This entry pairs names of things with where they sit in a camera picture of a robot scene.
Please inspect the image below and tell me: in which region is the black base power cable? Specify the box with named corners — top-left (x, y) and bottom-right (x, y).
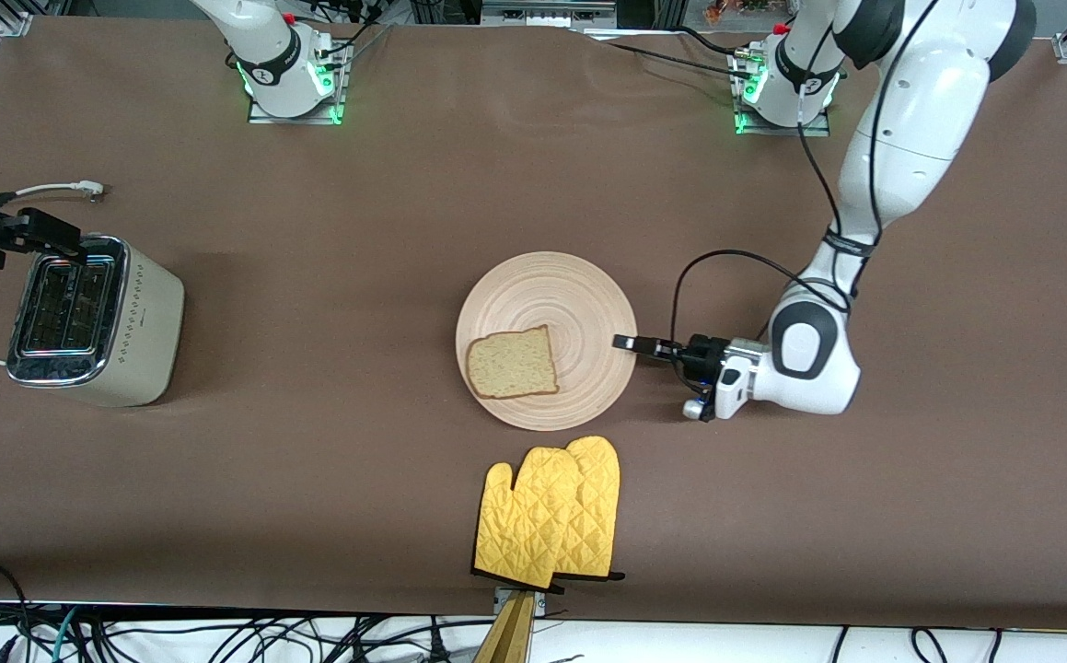
top-left (307, 0), bottom-right (396, 61)

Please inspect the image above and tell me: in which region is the teal cable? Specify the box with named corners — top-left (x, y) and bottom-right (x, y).
top-left (50, 606), bottom-right (83, 662)

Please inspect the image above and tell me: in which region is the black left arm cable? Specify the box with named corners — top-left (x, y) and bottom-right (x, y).
top-left (671, 0), bottom-right (944, 397)

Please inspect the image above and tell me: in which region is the silver metal box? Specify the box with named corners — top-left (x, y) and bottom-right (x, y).
top-left (481, 0), bottom-right (619, 29)

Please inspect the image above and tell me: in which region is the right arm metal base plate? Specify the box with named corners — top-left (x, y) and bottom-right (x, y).
top-left (248, 26), bottom-right (348, 125)

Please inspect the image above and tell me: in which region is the yellow quilted oven mitt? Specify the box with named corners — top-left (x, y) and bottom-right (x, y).
top-left (551, 436), bottom-right (626, 583)
top-left (473, 447), bottom-right (582, 590)

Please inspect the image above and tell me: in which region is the white toaster power cord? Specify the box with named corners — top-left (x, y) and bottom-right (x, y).
top-left (0, 180), bottom-right (109, 366)

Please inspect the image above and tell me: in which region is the brown table cover sheet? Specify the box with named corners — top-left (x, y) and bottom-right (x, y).
top-left (0, 14), bottom-right (1067, 634)

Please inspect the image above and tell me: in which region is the black cable across table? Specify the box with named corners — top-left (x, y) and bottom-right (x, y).
top-left (579, 26), bottom-right (755, 79)

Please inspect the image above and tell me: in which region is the cream and chrome toaster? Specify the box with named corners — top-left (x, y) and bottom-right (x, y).
top-left (6, 235), bottom-right (186, 408)

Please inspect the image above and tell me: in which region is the round wooden plate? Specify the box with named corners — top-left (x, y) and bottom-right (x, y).
top-left (456, 251), bottom-right (638, 432)

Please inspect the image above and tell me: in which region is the tan camera stand beam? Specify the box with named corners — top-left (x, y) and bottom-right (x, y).
top-left (473, 592), bottom-right (536, 663)

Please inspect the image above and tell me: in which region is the metal stand bracket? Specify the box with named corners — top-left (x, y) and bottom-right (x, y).
top-left (493, 587), bottom-right (548, 618)

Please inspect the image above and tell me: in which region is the slice of brown bread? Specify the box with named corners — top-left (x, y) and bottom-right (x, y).
top-left (466, 324), bottom-right (560, 401)

